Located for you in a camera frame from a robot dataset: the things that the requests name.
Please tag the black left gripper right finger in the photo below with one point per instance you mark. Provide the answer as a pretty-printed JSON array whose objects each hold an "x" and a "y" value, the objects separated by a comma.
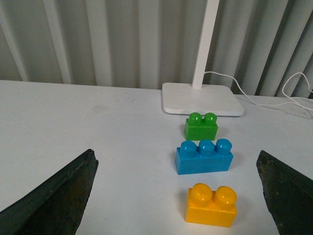
[{"x": 288, "y": 195}]

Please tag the green two-stud block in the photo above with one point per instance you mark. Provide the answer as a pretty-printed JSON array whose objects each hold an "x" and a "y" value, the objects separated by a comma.
[{"x": 198, "y": 127}]

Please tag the white lamp stand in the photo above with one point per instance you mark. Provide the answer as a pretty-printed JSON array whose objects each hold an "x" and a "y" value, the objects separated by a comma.
[{"x": 183, "y": 99}]

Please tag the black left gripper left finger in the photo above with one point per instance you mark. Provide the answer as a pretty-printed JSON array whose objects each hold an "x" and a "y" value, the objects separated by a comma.
[{"x": 56, "y": 206}]

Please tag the blue three-stud block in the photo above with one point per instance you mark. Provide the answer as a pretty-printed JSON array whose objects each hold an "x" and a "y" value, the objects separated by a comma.
[{"x": 205, "y": 157}]

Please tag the yellow two-stud block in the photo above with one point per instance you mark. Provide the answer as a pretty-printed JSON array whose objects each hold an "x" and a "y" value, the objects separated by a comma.
[{"x": 208, "y": 207}]

